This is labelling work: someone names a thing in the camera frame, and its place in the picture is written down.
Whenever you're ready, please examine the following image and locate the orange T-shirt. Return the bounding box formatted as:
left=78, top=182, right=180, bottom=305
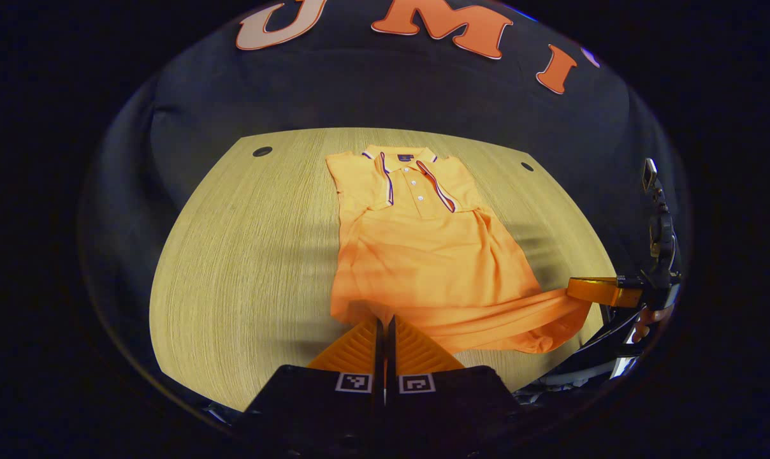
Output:
left=325, top=145, right=593, bottom=409

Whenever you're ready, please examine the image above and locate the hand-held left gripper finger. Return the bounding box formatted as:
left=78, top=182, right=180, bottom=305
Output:
left=242, top=317, right=386, bottom=447
left=387, top=314, right=526, bottom=447

